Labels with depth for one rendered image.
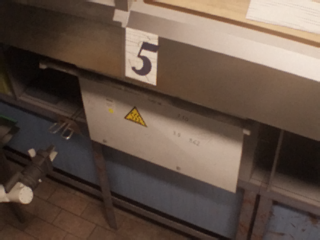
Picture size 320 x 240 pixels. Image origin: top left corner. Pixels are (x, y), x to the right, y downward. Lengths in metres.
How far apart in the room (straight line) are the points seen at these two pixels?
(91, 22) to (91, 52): 0.09
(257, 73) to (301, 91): 0.10
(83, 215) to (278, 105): 1.89
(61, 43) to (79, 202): 1.68
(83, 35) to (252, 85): 0.46
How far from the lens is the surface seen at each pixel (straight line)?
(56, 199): 2.88
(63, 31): 1.27
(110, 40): 1.18
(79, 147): 2.33
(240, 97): 1.09
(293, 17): 1.02
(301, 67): 1.02
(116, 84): 1.37
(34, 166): 1.89
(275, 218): 2.03
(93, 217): 2.75
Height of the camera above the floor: 2.28
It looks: 46 degrees down
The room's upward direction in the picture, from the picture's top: 4 degrees counter-clockwise
